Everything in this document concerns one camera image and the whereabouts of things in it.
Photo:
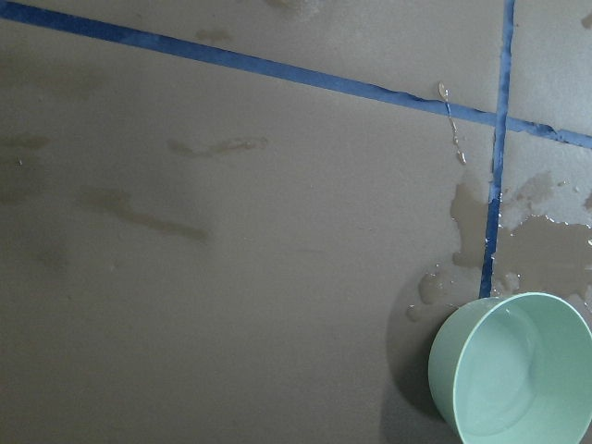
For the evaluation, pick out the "mint green bowl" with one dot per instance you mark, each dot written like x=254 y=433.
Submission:
x=513 y=371

